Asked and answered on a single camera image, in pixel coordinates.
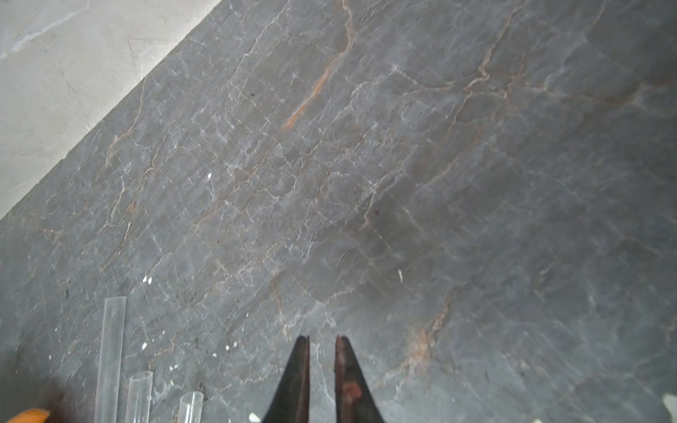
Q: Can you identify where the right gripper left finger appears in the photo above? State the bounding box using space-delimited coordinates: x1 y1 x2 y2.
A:
262 336 310 423

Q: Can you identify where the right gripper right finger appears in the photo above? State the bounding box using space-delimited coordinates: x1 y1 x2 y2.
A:
334 335 385 423

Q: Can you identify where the clear test tube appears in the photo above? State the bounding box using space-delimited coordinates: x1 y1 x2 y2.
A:
93 296 127 423
176 391 204 423
125 371 153 423

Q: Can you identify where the orange shark plush toy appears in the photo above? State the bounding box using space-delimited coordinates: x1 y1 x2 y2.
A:
6 408 50 423

